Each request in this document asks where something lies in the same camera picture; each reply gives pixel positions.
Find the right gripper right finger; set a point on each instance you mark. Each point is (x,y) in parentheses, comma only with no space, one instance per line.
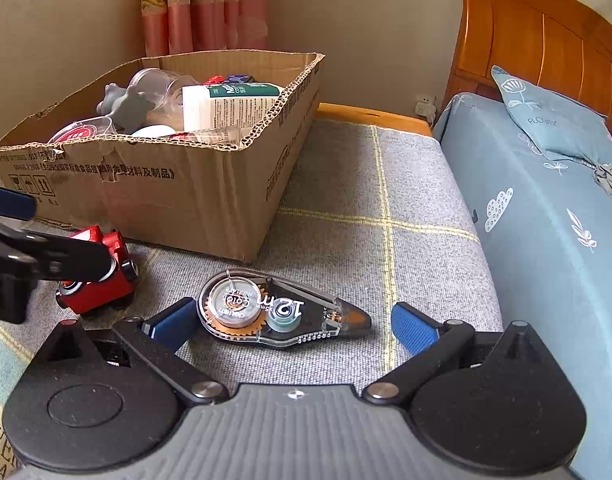
(434,346)

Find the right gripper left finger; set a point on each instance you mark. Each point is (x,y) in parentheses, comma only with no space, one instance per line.
(156,340)

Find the red lidded plastic cup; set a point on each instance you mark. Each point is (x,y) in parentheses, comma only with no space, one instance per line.
(85,128)

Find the blue bed sheet mattress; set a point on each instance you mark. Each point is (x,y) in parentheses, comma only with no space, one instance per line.
(546,229)

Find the grey plaid blanket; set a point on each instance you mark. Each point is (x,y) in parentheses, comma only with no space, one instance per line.
(370,215)

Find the wooden bed headboard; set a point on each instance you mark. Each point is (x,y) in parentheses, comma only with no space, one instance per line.
(560,45)

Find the brown cardboard box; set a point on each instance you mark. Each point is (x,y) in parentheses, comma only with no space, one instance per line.
(215,199)

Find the mint green oval case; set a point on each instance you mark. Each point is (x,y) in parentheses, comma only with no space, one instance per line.
(154,132)

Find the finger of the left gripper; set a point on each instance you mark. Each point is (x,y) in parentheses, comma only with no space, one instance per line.
(16,205)
(48,257)

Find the clear plastic jar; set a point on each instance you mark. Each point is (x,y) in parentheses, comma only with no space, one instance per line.
(163,89)

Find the blue patterned pillow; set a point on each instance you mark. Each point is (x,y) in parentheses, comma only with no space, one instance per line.
(559,126)

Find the wooden bench frame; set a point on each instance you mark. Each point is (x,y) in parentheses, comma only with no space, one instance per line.
(368,117)

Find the white wall socket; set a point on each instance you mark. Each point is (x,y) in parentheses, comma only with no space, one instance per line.
(425,107)

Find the red toy train engine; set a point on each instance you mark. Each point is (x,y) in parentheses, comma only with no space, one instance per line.
(115,290)

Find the pink patterned curtain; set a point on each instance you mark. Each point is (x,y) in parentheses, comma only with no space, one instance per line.
(181,26)

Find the white medical cotton swab jar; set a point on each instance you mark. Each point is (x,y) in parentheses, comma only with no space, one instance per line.
(227,105)

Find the transparent correction tape dispenser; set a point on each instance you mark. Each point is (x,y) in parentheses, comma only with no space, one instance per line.
(251,307)

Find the grey elephant figurine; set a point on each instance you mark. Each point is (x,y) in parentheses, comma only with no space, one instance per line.
(126,107)

